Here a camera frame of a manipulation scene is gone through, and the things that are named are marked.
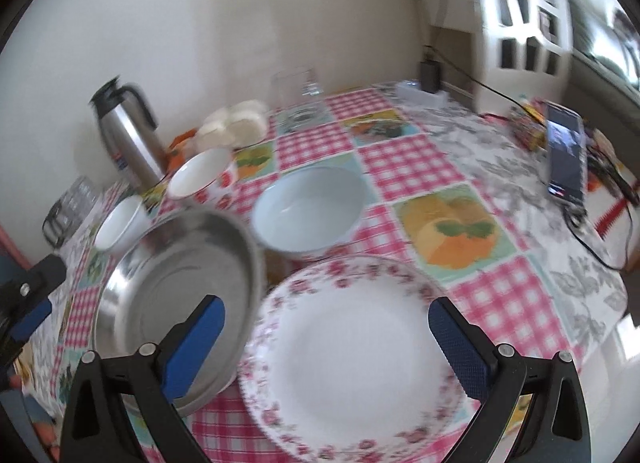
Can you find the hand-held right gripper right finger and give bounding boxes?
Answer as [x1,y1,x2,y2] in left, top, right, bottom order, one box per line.
[427,296,591,463]

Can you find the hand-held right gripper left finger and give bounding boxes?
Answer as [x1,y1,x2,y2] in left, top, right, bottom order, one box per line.
[59,294,227,463]

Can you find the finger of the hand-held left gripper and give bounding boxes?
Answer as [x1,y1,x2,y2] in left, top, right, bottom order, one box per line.
[0,254,68,344]

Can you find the steel basin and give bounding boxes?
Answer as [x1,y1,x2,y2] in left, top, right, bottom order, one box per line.
[91,208,266,419]

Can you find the floral rimmed white plate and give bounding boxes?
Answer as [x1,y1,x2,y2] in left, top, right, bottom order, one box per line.
[237,254,493,461]

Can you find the small white bowl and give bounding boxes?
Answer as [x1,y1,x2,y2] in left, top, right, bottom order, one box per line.
[94,194,151,252]

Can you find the strawberry print white bowl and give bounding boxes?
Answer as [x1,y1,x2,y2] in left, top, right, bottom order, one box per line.
[166,147,240,209]

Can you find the large white bowl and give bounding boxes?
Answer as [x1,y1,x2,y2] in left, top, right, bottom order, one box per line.
[250,166,371,260]

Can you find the glass cups in holder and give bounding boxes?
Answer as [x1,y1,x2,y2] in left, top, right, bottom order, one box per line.
[42,176,103,249]

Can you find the white floral tablecloth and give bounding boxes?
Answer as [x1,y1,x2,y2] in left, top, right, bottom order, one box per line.
[20,86,631,394]

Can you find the orange snack packet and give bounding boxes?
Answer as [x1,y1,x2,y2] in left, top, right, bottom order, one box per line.
[167,128,201,169]

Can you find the pink checked tablecloth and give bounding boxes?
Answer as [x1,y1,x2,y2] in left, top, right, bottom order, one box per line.
[30,83,586,463]

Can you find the stainless steel thermos jug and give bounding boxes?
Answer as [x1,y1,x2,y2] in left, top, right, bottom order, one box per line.
[89,74,168,191]

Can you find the red striped cloth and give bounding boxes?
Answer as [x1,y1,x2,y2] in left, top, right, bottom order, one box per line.
[592,188,633,236]

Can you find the bag of white buns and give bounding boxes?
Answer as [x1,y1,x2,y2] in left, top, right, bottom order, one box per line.
[195,99,268,151]

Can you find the black smartphone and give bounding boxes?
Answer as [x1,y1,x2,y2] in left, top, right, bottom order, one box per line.
[544,102,587,208]

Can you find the colourful small box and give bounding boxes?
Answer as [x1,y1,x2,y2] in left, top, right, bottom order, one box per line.
[510,98,548,151]

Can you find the white power strip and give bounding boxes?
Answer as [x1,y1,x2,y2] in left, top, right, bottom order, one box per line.
[395,80,448,106]

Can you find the white cabinet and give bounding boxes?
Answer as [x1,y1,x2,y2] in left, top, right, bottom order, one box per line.
[467,0,576,116]

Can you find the black power adapter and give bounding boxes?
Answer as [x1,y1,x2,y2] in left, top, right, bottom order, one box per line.
[419,59,442,93]

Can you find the black phone cable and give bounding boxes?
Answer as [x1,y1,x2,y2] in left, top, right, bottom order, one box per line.
[562,203,631,272]

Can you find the tangle of black cables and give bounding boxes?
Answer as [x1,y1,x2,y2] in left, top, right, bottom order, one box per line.
[582,133,640,204]

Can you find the black power cable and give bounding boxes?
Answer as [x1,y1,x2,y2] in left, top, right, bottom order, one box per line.
[434,49,521,109]

